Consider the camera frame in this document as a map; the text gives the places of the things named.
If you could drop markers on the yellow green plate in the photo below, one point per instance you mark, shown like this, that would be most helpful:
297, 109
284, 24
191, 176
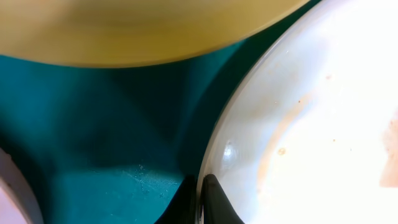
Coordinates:
130, 33

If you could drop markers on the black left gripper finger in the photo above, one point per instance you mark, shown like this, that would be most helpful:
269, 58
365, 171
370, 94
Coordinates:
216, 207

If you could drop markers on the pinkish white plate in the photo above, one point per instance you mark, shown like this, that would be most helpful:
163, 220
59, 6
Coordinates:
18, 202

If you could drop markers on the cream white plate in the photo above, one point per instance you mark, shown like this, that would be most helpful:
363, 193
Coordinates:
310, 134

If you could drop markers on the teal plastic tray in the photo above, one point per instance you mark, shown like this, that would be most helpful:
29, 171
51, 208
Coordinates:
121, 145

